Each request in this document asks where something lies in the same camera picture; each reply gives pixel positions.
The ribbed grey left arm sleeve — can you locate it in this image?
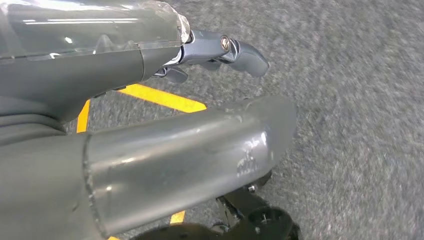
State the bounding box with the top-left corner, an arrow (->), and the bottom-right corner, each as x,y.
0,96 -> 69,149

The yellow floor tape square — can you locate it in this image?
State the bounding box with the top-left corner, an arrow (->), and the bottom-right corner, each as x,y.
76,83 -> 208,240

